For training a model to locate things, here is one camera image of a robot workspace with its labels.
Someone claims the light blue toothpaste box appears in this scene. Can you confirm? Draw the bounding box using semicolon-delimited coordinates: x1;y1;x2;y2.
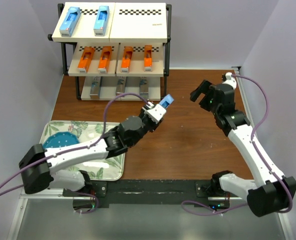
159;94;174;109

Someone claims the metallic blue toothpaste box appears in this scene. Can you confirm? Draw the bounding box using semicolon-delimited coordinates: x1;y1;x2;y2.
139;77;149;100

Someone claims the silver blue toothpaste box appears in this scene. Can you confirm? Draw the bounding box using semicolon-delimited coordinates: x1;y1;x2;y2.
89;76;102;100
115;76;127;96

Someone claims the orange toothpaste box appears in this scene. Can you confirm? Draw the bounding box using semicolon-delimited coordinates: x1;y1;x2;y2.
97;46;112;74
144;45;153;72
77;46;95;73
120;46;134;73

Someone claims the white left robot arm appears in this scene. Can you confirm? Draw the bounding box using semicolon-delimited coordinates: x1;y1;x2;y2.
18;102;167;196

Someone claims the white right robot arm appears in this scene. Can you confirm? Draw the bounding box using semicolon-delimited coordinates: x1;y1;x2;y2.
190;79;296;217

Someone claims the leaf-patterned white tray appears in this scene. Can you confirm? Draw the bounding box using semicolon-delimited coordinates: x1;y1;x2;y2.
39;120;126;181

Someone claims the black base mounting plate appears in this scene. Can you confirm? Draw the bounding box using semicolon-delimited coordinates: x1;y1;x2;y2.
62;179;233;211

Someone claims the teal dotted plate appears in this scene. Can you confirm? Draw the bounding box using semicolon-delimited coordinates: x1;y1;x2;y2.
42;131;80;149

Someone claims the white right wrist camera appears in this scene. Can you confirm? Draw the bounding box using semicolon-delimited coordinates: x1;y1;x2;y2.
222;72;238;90

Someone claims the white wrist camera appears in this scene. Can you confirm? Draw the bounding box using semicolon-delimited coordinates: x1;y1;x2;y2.
222;72;238;90
145;103;167;124

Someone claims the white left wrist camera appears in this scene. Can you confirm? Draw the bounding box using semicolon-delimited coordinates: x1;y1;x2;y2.
145;103;167;124

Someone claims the black frame three-tier shelf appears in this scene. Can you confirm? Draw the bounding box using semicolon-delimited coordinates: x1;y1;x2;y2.
48;2;172;101

